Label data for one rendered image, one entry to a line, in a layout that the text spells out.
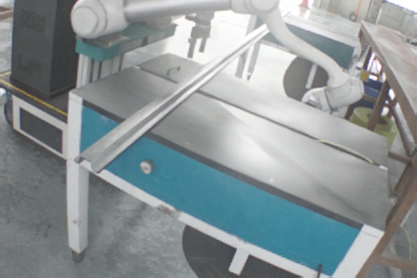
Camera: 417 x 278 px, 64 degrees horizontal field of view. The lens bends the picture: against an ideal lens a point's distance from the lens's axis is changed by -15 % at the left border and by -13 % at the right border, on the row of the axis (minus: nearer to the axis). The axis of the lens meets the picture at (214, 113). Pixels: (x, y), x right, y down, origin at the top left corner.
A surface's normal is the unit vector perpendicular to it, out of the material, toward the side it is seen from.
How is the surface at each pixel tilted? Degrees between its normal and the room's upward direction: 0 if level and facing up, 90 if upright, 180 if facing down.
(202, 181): 90
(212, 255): 90
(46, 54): 90
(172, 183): 90
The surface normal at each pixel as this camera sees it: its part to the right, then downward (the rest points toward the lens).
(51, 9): -0.37, 0.33
